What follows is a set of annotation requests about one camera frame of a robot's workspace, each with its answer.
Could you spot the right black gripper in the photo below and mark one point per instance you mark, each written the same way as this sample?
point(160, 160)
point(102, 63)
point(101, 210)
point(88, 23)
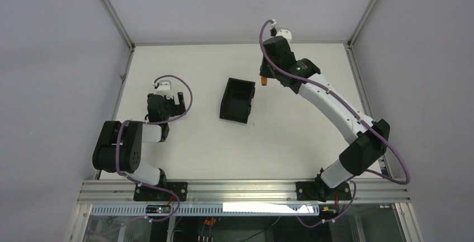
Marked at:
point(266, 70)

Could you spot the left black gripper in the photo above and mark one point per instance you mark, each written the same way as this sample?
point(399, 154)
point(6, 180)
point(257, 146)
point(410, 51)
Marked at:
point(175, 106)

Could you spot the orange handle screwdriver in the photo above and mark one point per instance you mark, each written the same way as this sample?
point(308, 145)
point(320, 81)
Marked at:
point(263, 81)

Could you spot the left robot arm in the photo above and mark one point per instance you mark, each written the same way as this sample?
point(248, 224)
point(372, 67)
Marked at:
point(118, 149)

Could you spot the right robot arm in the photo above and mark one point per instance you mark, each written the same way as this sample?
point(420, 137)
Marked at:
point(304, 78)

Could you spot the black plastic bin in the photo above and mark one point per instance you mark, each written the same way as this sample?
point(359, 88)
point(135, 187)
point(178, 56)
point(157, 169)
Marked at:
point(236, 102)

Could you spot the small electronics board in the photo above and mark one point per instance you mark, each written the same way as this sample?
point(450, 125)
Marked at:
point(158, 209)

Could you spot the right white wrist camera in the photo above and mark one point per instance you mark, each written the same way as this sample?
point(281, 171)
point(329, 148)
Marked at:
point(275, 30)

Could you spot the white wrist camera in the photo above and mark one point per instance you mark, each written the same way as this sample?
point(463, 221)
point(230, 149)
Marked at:
point(163, 88)
point(275, 30)

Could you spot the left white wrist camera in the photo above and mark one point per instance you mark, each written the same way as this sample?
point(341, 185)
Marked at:
point(163, 88)

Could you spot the right aluminium frame post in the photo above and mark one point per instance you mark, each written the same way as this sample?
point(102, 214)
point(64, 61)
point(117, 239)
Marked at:
point(349, 47)

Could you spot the aluminium frame post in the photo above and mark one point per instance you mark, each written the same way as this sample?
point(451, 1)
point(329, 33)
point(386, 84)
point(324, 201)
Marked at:
point(349, 47)
point(119, 26)

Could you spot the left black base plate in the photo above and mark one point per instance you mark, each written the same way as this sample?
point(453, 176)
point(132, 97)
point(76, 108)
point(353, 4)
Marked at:
point(147, 194)

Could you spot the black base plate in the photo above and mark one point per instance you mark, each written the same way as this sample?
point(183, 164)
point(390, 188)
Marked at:
point(147, 194)
point(307, 191)

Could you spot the white slotted cable duct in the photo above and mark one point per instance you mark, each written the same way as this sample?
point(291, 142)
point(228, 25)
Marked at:
point(224, 209)

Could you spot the aluminium front rail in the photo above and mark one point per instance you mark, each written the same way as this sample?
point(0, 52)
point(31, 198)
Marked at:
point(364, 190)

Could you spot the left aluminium frame post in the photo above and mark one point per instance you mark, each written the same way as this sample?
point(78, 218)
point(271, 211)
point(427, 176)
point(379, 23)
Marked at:
point(119, 26)

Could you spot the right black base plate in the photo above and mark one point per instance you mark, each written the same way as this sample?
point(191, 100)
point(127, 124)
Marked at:
point(307, 191)

